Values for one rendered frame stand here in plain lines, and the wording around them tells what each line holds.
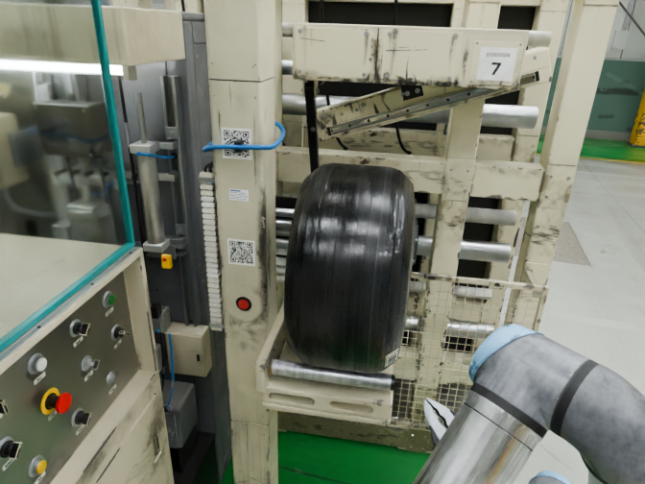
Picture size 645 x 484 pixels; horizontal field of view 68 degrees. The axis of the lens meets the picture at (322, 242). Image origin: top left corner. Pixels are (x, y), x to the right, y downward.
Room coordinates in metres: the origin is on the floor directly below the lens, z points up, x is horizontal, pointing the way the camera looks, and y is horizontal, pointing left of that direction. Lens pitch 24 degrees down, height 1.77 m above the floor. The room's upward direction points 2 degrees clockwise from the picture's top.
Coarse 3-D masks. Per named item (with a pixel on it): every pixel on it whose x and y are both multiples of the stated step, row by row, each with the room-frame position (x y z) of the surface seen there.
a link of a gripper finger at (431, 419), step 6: (426, 402) 0.85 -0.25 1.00; (426, 408) 0.84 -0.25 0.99; (432, 408) 0.84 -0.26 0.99; (426, 414) 0.83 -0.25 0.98; (432, 414) 0.83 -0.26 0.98; (426, 420) 0.83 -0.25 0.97; (432, 420) 0.82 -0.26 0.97; (438, 420) 0.82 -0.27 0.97; (432, 426) 0.81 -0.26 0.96; (438, 426) 0.81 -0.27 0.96; (438, 432) 0.80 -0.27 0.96
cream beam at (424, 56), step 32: (320, 32) 1.38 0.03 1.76; (352, 32) 1.37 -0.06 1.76; (384, 32) 1.36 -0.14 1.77; (416, 32) 1.35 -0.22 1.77; (448, 32) 1.33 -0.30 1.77; (480, 32) 1.33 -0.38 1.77; (512, 32) 1.31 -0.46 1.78; (320, 64) 1.38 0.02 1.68; (352, 64) 1.37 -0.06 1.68; (384, 64) 1.36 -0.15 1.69; (416, 64) 1.34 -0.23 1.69; (448, 64) 1.33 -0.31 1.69
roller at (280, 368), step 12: (276, 360) 1.08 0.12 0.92; (276, 372) 1.05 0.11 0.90; (288, 372) 1.05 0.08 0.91; (300, 372) 1.05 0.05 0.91; (312, 372) 1.04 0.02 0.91; (324, 372) 1.04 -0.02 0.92; (336, 372) 1.04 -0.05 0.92; (348, 372) 1.04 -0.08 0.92; (348, 384) 1.03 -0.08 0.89; (360, 384) 1.02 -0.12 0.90; (372, 384) 1.01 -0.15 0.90; (384, 384) 1.01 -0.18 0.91
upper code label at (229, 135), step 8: (224, 128) 1.15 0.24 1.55; (232, 128) 1.15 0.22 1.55; (224, 136) 1.15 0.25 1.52; (232, 136) 1.15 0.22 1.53; (240, 136) 1.14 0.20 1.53; (248, 136) 1.14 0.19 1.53; (248, 144) 1.14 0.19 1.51; (224, 152) 1.15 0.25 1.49; (232, 152) 1.15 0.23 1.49; (248, 152) 1.14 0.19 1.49
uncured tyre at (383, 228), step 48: (336, 192) 1.07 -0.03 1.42; (384, 192) 1.07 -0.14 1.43; (336, 240) 0.97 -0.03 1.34; (384, 240) 0.97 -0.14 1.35; (288, 288) 0.96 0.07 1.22; (336, 288) 0.92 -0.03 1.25; (384, 288) 0.92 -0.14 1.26; (288, 336) 0.98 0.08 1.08; (336, 336) 0.92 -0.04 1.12; (384, 336) 0.90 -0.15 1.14
